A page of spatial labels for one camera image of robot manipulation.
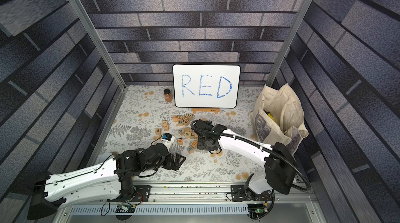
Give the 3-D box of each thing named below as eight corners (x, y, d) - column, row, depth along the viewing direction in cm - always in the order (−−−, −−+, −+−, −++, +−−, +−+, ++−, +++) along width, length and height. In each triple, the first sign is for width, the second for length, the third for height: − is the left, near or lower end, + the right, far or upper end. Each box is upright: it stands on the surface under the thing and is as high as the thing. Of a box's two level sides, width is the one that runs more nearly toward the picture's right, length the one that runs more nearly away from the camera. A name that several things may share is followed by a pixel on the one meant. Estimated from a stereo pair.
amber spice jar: (166, 102, 113) (163, 92, 104) (167, 99, 115) (164, 88, 106) (171, 102, 113) (169, 92, 104) (172, 99, 115) (169, 88, 106)
